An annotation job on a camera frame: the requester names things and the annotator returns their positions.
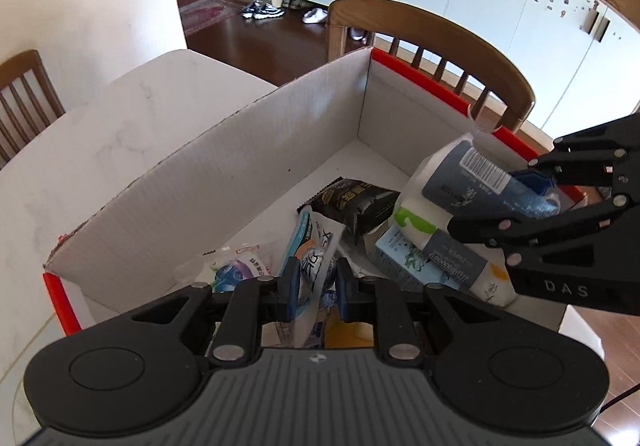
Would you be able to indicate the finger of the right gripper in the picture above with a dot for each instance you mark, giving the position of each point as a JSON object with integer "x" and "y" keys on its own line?
{"x": 544, "y": 187}

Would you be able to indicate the wooden chair beside box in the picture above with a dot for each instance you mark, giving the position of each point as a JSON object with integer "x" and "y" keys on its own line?
{"x": 452, "y": 43}

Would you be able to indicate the red cardboard box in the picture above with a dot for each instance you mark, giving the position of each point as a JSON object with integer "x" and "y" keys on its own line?
{"x": 365, "y": 115}

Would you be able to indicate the blue white tissue pack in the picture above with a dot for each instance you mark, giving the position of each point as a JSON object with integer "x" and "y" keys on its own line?
{"x": 458, "y": 181}

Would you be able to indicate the white squid snack pouch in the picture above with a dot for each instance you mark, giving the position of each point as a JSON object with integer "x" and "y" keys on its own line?
{"x": 313, "y": 243}

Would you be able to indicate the black snack packet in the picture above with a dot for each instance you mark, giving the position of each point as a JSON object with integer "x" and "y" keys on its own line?
{"x": 360, "y": 206}

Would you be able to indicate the light blue toothpaste box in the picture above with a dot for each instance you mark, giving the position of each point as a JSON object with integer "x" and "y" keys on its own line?
{"x": 404, "y": 264}

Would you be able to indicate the blueberry bread packet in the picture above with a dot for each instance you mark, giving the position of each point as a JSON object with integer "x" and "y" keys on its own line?
{"x": 225, "y": 267}

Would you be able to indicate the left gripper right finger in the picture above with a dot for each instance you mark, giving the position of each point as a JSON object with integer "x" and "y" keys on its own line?
{"x": 379, "y": 302}

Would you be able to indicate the wooden chair at far side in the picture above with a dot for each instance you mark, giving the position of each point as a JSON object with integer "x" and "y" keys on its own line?
{"x": 29, "y": 102}

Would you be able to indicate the yellow duck toy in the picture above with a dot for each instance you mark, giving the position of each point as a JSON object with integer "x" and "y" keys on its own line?
{"x": 339, "y": 334}

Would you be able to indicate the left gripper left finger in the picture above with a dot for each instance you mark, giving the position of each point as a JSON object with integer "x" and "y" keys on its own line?
{"x": 240, "y": 315}

